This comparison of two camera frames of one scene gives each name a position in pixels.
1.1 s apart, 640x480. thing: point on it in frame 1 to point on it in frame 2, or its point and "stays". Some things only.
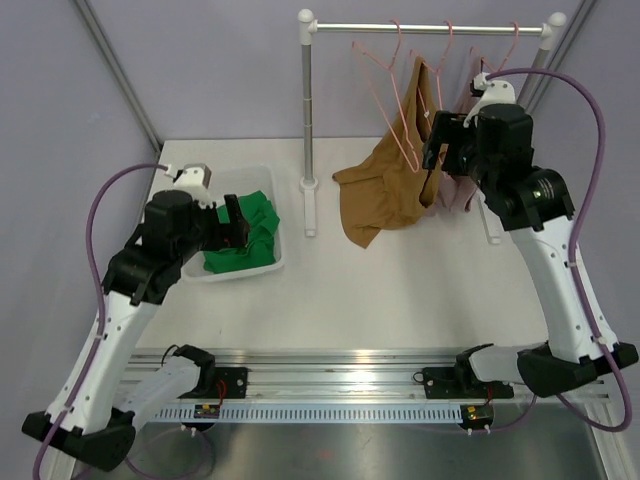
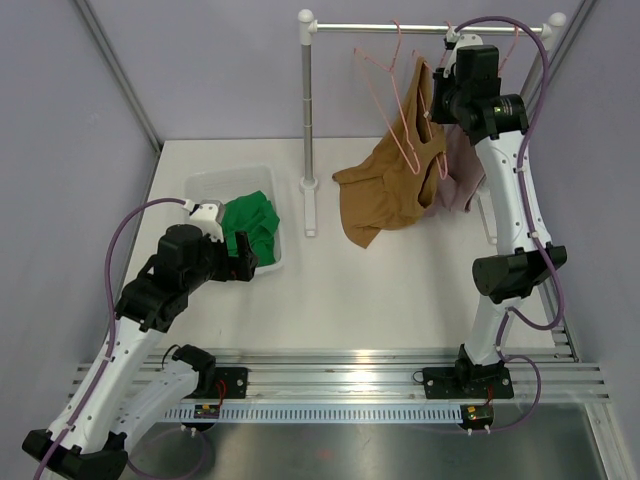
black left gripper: (226, 234) to (239, 267)
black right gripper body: (462, 153) to (446, 98)
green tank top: (260, 248) stays
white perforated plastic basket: (239, 180) stays
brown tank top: (392, 183) stays
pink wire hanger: (371, 88) stays
